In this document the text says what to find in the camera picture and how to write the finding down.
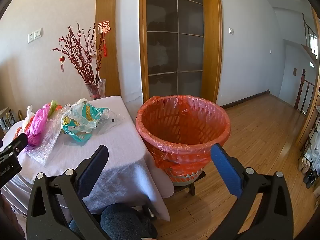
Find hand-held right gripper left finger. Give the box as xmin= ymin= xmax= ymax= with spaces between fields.
xmin=26 ymin=144 xmax=110 ymax=240

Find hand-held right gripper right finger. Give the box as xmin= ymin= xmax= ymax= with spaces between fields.
xmin=211 ymin=144 xmax=293 ymax=240

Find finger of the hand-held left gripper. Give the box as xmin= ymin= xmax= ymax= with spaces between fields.
xmin=0 ymin=133 xmax=28 ymax=157

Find pink plastic bag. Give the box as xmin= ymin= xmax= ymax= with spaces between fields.
xmin=25 ymin=103 xmax=52 ymax=150

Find orange plastic basket bin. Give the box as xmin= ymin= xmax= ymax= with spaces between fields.
xmin=137 ymin=99 xmax=230 ymax=187

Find red basket with liner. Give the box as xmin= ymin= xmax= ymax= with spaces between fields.
xmin=136 ymin=95 xmax=231 ymax=178

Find person's left forearm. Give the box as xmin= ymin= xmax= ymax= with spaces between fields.
xmin=0 ymin=187 xmax=27 ymax=240

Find dark metal rack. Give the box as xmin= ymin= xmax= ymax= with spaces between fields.
xmin=0 ymin=106 xmax=24 ymax=132

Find clear bubble wrap sheet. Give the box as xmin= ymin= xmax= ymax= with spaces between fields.
xmin=25 ymin=115 xmax=66 ymax=167

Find dark wooden stool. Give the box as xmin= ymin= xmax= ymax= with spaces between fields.
xmin=172 ymin=170 xmax=207 ymax=197

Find pale lavender tablecloth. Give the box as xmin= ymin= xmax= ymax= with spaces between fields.
xmin=0 ymin=95 xmax=171 ymax=222

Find white teal printed plastic bag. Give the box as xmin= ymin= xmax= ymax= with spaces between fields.
xmin=61 ymin=98 xmax=110 ymax=143

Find green plastic bag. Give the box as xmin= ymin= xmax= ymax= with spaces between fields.
xmin=49 ymin=100 xmax=64 ymax=117

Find clear plastic wrapper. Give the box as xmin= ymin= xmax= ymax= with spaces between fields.
xmin=96 ymin=107 xmax=118 ymax=125

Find person's leg in jeans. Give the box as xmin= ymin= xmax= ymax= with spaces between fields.
xmin=69 ymin=204 xmax=158 ymax=240

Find clear glass vase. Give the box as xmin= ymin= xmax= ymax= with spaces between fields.
xmin=85 ymin=78 xmax=107 ymax=100

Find beige shoes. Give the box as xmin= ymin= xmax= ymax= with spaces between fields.
xmin=299 ymin=156 xmax=312 ymax=172

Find black shoes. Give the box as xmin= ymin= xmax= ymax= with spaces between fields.
xmin=304 ymin=170 xmax=318 ymax=188

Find cluttered metal shoe rack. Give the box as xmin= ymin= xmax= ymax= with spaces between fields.
xmin=297 ymin=105 xmax=320 ymax=188

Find red flower branches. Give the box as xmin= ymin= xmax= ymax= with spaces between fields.
xmin=51 ymin=22 xmax=107 ymax=85

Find red-brown wooden stair railing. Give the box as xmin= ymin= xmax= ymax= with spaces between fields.
xmin=294 ymin=69 xmax=315 ymax=115

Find frosted glass sliding door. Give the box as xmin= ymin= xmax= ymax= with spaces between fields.
xmin=146 ymin=0 xmax=205 ymax=100

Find red knot tassel ornament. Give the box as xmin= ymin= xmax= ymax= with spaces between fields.
xmin=97 ymin=21 xmax=112 ymax=57

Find staircase with metal railing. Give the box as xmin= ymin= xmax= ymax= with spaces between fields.
xmin=300 ymin=12 xmax=320 ymax=60

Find wooden partition frame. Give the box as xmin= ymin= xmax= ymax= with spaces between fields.
xmin=295 ymin=5 xmax=320 ymax=148

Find wooden door frame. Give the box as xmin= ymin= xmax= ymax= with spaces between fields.
xmin=139 ymin=0 xmax=223 ymax=104

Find wooden wall trim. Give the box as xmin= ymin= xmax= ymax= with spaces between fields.
xmin=96 ymin=0 xmax=122 ymax=98

